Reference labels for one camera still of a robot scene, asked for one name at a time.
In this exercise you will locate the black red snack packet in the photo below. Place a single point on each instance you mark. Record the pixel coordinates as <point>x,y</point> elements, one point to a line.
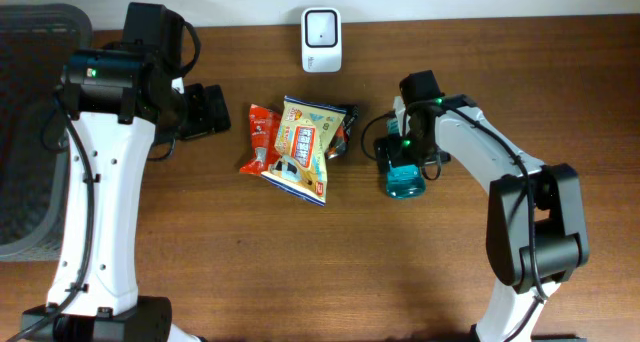
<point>340,141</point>

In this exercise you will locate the blue mouthwash bottle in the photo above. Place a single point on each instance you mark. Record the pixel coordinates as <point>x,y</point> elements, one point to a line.
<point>404,178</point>

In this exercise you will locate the red Hacks candy bag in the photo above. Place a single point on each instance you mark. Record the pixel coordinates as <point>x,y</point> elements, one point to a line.
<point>264,125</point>

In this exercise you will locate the beige wet wipes pack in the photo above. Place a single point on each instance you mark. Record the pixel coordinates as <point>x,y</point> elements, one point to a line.
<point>305,132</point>

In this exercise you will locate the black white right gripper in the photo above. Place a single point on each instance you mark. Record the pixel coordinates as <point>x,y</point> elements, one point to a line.
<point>388,150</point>

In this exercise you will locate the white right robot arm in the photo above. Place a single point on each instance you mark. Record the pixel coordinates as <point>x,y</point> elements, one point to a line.
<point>536,234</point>

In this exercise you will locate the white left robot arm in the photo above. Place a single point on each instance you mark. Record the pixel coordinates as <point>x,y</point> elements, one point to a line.
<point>117,103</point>

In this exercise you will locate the grey plastic mesh basket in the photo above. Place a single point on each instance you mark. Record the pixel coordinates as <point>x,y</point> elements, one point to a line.
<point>36,42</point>

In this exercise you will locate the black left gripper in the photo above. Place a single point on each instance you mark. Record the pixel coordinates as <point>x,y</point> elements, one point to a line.
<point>201,112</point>

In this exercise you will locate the white barcode scanner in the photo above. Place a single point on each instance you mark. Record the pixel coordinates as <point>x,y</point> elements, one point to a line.
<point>321,40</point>

